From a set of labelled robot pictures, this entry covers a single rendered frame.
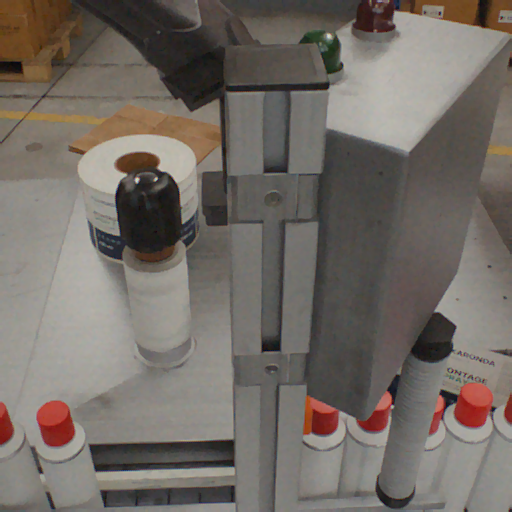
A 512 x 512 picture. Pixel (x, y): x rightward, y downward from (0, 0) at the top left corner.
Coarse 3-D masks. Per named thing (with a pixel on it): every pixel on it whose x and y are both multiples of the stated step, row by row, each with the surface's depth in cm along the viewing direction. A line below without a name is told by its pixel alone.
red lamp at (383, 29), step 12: (360, 0) 39; (372, 0) 38; (384, 0) 38; (360, 12) 39; (372, 12) 38; (384, 12) 38; (360, 24) 39; (372, 24) 39; (384, 24) 39; (360, 36) 39; (372, 36) 39; (384, 36) 39
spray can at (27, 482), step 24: (0, 408) 67; (0, 432) 66; (24, 432) 70; (0, 456) 67; (24, 456) 70; (0, 480) 69; (24, 480) 71; (0, 504) 73; (24, 504) 73; (48, 504) 77
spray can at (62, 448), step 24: (48, 408) 67; (48, 432) 66; (72, 432) 68; (48, 456) 67; (72, 456) 68; (48, 480) 70; (72, 480) 70; (96, 480) 74; (72, 504) 72; (96, 504) 75
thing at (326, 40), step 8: (312, 32) 34; (320, 32) 34; (328, 32) 34; (304, 40) 34; (312, 40) 33; (320, 40) 33; (328, 40) 33; (336, 40) 34; (320, 48) 33; (328, 48) 33; (336, 48) 34; (328, 56) 34; (336, 56) 34; (328, 64) 34; (336, 64) 34; (328, 72) 34; (336, 72) 34; (336, 80) 34
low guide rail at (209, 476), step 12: (216, 468) 81; (228, 468) 81; (108, 480) 80; (120, 480) 80; (132, 480) 80; (144, 480) 80; (156, 480) 80; (168, 480) 80; (180, 480) 80; (192, 480) 80; (204, 480) 81; (216, 480) 81; (228, 480) 81
